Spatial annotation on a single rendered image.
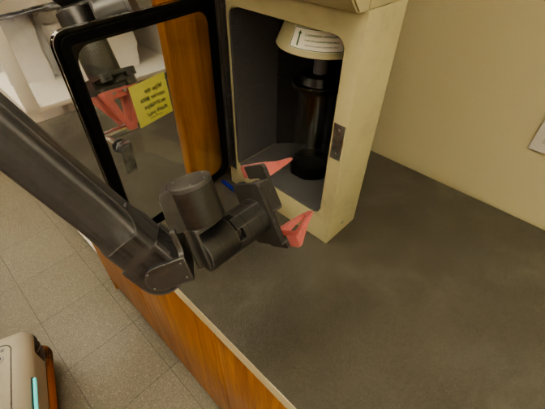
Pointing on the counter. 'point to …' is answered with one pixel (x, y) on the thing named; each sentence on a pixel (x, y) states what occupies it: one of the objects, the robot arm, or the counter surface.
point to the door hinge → (225, 79)
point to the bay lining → (263, 82)
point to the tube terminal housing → (365, 76)
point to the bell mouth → (309, 42)
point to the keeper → (336, 141)
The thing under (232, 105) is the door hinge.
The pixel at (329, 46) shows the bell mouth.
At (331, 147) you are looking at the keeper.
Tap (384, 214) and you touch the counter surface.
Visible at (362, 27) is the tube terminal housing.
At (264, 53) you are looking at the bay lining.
